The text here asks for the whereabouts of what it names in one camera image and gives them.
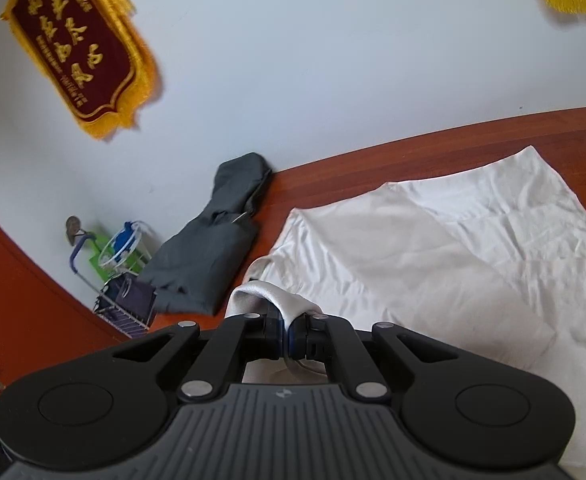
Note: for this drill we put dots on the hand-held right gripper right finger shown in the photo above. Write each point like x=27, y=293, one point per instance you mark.
x=299, y=345

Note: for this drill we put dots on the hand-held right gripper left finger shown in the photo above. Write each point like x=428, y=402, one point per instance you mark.
x=279, y=342

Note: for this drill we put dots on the cream button shirt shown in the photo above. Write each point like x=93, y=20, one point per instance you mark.
x=423, y=260

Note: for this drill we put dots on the folded dark grey pants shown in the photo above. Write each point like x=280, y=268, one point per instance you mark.
x=198, y=260

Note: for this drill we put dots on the tan paper garment tag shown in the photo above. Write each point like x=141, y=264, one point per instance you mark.
x=240, y=217

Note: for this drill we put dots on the dark grey rumpled garment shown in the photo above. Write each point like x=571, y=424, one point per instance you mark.
x=238, y=180

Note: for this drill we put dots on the blue cloth item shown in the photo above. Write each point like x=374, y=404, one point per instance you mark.
x=122, y=242

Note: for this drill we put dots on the green bag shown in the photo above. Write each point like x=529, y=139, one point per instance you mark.
x=95, y=262

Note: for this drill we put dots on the brown wall hook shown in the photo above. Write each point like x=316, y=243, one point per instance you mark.
x=73, y=225

